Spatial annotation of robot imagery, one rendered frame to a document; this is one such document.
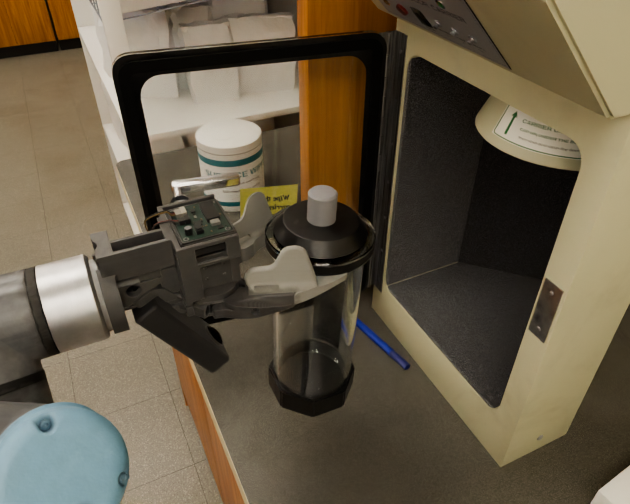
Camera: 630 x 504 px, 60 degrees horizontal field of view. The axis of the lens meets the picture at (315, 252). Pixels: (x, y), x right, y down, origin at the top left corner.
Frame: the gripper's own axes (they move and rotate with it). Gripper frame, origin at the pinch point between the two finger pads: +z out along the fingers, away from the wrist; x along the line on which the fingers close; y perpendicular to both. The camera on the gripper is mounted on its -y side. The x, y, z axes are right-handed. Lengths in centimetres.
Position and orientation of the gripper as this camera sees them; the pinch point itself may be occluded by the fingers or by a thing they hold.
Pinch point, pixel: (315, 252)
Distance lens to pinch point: 55.0
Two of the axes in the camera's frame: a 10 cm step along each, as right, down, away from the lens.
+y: 0.0, -7.9, -6.2
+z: 9.0, -2.6, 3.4
